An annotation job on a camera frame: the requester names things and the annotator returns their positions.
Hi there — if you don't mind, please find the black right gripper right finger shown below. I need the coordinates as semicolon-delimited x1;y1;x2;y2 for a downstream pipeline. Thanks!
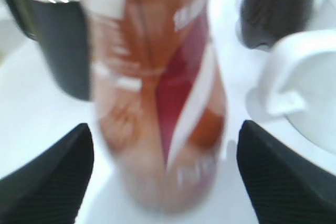
236;120;335;223

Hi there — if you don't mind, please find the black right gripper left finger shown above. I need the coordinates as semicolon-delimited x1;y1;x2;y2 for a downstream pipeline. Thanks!
1;123;94;223

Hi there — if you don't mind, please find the brown juice bottle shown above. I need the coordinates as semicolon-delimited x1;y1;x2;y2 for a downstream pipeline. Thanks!
80;0;227;214

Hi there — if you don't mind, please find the white ceramic mug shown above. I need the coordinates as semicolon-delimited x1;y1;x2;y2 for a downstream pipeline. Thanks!
245;29;335;154

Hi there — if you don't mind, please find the black mug front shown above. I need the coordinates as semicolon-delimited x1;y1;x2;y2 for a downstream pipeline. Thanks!
5;0;90;101

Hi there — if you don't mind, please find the cola bottle red label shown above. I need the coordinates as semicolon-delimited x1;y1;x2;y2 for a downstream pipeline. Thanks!
240;0;314;49

